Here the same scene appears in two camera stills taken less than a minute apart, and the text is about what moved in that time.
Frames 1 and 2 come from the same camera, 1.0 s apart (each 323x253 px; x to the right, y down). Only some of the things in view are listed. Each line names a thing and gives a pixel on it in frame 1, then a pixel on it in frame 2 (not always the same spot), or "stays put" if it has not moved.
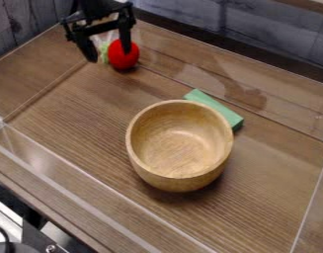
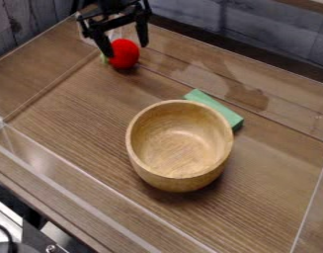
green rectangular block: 234,119 stays put
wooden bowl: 179,141 stays put
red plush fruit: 123,61 stays put
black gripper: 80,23 to 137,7
